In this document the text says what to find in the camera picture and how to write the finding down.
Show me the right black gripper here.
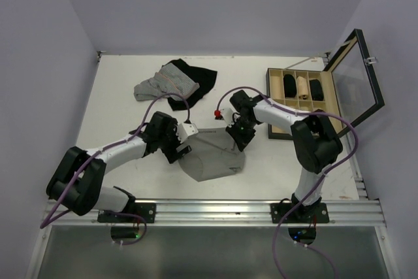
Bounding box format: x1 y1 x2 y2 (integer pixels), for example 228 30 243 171
226 116 256 150

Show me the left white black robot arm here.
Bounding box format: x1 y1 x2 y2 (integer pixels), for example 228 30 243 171
46 112 199 222

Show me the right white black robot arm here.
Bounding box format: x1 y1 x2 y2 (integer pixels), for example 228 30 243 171
215 90 342 222

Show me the black rolled underwear left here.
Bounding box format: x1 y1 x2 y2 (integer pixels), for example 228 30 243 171
283 74 297 98

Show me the black rolled underwear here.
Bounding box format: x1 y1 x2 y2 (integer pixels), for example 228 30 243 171
310 79 324 101
283 74 297 98

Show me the striped grey underwear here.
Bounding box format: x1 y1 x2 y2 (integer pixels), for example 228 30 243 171
133 63 200 101

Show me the beige rolled underwear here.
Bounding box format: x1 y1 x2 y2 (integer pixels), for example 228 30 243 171
297 76 309 99

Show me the black rolled underwear right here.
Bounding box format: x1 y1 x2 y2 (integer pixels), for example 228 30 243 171
310 79 324 101

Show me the wooden compartment box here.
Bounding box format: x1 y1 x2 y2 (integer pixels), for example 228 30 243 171
266 67 345 140

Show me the glass box lid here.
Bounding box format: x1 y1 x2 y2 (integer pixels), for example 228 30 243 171
321 29 385 127

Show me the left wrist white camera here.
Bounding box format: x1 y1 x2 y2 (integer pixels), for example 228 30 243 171
176 122 199 142

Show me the wrist white camera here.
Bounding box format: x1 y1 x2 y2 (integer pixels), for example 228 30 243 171
176 122 199 142
214 108 234 123

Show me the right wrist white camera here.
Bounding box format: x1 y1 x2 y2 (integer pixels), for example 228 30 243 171
214 108 234 123

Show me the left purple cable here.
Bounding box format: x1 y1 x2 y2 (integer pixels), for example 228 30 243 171
39 92 192 229

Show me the purple cable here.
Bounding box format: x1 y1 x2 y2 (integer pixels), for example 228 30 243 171
216 86 363 279
39 92 192 229

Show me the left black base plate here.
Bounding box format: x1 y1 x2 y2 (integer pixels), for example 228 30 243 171
97 203 156 223

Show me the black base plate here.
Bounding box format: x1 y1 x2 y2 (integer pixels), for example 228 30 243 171
270 202 330 224
97 203 156 223

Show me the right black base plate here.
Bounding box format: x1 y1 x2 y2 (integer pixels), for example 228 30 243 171
270 202 330 224

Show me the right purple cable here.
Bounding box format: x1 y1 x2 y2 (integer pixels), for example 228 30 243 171
216 86 363 279

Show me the aluminium mounting rail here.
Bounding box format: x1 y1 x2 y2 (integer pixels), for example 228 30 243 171
40 197 388 227

